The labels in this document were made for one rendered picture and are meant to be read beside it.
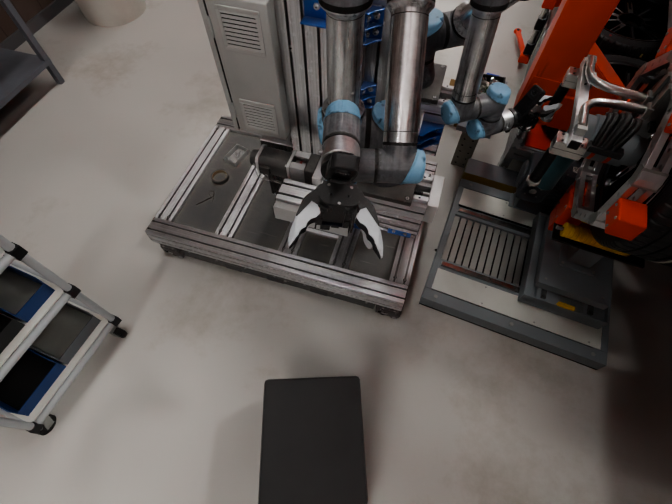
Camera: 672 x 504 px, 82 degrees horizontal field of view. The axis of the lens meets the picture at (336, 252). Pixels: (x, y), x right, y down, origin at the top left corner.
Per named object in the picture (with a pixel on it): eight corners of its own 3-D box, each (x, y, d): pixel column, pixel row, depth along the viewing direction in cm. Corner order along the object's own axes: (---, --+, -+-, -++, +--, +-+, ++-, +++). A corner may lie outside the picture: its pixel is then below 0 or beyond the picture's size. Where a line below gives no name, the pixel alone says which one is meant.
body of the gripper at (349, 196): (353, 236, 72) (354, 185, 78) (362, 209, 64) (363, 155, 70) (312, 231, 71) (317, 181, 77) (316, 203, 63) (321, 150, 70)
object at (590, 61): (645, 109, 116) (672, 78, 107) (578, 93, 120) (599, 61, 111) (646, 75, 124) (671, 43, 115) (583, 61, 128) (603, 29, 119)
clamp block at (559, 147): (578, 161, 116) (588, 149, 111) (547, 153, 118) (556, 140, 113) (580, 150, 118) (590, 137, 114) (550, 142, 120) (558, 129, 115)
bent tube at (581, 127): (644, 153, 107) (673, 123, 98) (572, 134, 111) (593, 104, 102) (645, 114, 115) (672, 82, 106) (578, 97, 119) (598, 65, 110)
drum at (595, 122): (623, 178, 128) (653, 147, 116) (557, 160, 132) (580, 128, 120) (625, 150, 135) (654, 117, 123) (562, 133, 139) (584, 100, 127)
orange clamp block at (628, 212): (632, 218, 116) (631, 242, 112) (604, 210, 117) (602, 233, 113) (648, 204, 110) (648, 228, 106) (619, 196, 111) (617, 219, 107)
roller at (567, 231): (632, 262, 146) (642, 254, 141) (552, 236, 152) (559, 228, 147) (632, 250, 149) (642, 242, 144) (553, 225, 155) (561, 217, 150)
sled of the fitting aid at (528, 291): (596, 330, 174) (610, 322, 166) (516, 301, 181) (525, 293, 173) (604, 243, 197) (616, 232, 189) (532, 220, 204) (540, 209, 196)
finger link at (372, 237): (387, 263, 68) (358, 224, 71) (397, 246, 63) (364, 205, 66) (373, 271, 67) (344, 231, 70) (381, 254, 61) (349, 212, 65)
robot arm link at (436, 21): (397, 46, 142) (403, 7, 131) (430, 39, 145) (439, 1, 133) (410, 65, 137) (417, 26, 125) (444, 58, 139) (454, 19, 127)
